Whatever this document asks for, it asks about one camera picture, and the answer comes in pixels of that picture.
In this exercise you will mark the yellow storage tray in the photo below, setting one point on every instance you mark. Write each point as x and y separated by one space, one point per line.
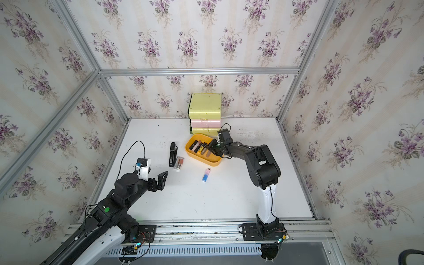
212 160

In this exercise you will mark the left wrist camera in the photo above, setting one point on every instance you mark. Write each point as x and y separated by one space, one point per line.
142 168

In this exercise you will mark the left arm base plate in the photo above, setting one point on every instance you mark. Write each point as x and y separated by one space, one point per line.
143 233

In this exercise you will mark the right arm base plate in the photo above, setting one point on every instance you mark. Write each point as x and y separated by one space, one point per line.
274 231

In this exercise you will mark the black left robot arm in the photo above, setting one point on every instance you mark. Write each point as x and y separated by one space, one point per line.
109 224

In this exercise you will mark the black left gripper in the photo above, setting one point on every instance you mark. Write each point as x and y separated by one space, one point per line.
154 187

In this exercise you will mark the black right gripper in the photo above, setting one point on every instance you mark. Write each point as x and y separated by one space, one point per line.
210 147

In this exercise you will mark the pink lipstick tube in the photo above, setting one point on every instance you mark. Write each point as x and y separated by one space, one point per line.
196 145

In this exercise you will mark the aluminium rail frame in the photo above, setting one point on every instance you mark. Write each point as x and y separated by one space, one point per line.
221 238

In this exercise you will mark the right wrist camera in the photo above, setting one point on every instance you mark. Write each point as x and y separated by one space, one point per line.
225 137

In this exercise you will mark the silver lipstick tube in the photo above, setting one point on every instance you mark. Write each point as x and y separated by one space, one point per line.
177 162

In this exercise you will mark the green pink drawer box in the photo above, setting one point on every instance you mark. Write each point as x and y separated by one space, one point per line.
204 112

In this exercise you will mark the slim black lipstick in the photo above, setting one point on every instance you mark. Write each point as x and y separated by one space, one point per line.
198 147

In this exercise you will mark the blue lipstick tube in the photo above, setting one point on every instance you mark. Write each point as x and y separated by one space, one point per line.
206 174

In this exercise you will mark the black lipstick tube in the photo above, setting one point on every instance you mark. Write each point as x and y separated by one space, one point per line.
193 144

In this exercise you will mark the black gold square lipstick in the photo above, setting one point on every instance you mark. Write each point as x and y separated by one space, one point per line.
202 147

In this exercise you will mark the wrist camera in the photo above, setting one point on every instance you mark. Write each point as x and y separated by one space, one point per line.
225 137
142 168

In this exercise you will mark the red white lipstick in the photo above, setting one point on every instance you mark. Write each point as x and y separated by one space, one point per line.
180 163

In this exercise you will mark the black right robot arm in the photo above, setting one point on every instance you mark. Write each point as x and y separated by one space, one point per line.
264 173

